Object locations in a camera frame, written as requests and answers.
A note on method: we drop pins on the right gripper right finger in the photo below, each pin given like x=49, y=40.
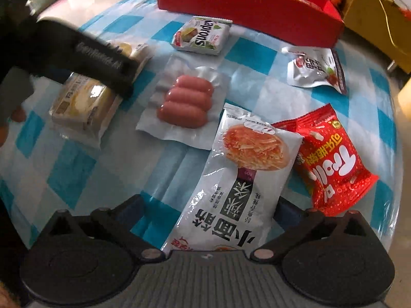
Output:
x=297, y=225

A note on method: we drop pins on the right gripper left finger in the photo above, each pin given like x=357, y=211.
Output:
x=117, y=223

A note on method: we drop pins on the red Trolli candy bag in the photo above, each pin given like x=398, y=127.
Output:
x=328, y=162

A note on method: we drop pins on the white noodle snack bag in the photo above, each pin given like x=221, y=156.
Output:
x=233, y=204

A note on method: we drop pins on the yellow potato chip bread pack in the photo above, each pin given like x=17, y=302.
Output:
x=84, y=109

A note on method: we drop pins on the vacuum packed sausages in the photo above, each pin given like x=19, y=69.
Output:
x=186, y=104

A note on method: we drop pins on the white silver meat snack pouch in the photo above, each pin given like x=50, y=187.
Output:
x=311, y=67

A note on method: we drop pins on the green white wafer packet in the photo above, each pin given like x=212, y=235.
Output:
x=202, y=35

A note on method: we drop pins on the person's left hand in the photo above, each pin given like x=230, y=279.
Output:
x=17, y=116

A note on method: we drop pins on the blue white checkered tablecloth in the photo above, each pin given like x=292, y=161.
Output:
x=42, y=172

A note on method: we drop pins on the wooden TV cabinet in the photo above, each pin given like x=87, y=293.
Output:
x=383, y=25

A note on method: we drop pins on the red cardboard box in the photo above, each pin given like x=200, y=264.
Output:
x=315, y=23

